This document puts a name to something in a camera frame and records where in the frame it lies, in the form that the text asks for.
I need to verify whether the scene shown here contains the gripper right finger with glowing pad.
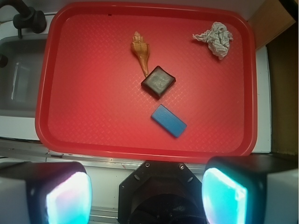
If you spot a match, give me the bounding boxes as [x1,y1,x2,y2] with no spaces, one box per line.
[201,155,299,224]

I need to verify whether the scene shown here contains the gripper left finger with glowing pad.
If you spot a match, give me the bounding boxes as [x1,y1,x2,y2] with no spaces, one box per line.
[0,161,92,224]

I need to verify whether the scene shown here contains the crumpled white paper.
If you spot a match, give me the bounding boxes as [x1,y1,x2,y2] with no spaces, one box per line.
[192,22,233,60]

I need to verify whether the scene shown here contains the red plastic tray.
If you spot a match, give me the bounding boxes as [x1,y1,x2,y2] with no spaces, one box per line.
[36,2,257,163]

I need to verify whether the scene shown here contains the blue rectangular block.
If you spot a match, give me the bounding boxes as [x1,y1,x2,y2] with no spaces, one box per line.
[151,105,187,138]

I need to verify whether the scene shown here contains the grey sink basin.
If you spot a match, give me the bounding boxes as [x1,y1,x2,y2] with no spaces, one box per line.
[0,34,47,118]

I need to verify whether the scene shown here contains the dark square block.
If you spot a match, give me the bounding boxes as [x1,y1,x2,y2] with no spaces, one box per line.
[141,66,176,99]

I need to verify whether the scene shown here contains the orange spiral seashell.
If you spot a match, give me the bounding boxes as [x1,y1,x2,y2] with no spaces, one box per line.
[130,31,150,77]

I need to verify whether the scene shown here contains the brown cardboard box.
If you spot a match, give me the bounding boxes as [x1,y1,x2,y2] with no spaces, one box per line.
[248,0,299,50]

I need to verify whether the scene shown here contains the black faucet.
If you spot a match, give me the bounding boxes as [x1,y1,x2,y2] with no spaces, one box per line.
[0,0,47,39]

